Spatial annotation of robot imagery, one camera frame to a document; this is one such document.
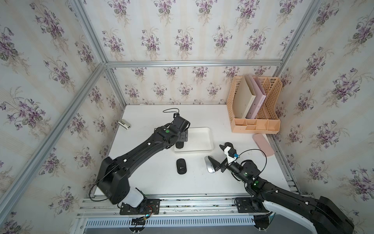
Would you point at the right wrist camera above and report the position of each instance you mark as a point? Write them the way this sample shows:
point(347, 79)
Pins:
point(231, 154)

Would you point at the black Lecoo mouse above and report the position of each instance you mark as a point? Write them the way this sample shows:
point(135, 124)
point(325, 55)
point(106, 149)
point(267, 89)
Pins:
point(181, 166)

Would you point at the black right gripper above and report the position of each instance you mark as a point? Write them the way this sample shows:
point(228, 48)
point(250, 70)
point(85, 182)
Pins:
point(216, 165)

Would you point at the small silver wall device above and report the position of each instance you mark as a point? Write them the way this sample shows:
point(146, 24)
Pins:
point(124, 124)

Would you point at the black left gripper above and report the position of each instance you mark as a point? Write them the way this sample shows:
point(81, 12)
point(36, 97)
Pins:
point(184, 136)

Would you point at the slim black mouse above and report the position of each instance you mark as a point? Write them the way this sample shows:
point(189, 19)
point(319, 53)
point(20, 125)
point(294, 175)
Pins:
point(179, 145)

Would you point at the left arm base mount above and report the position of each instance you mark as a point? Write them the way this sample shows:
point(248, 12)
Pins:
point(146, 207)

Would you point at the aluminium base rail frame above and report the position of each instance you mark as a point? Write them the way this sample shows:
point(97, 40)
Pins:
point(175, 211)

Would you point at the pink pencil case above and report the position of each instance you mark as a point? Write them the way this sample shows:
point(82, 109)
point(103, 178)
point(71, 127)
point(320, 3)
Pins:
point(263, 145)

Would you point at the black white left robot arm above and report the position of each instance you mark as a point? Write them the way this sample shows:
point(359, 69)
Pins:
point(113, 176)

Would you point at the silver mouse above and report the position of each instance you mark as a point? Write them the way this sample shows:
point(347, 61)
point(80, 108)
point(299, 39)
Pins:
point(209, 165)

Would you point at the peach plastic file organizer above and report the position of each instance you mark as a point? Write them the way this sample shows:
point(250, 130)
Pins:
point(266, 120)

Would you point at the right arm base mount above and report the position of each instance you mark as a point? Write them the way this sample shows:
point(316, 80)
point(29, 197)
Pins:
point(249, 205)

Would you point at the pink folder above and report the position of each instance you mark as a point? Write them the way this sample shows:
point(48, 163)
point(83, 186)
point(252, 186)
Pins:
point(259, 93)

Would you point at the beige folder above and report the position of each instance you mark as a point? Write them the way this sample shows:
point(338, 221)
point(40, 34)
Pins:
point(244, 97)

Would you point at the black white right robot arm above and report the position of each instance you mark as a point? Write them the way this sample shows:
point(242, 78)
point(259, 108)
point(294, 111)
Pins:
point(320, 216)

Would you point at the white plastic storage box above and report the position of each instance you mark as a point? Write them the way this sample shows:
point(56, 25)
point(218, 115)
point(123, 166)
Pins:
point(199, 140)

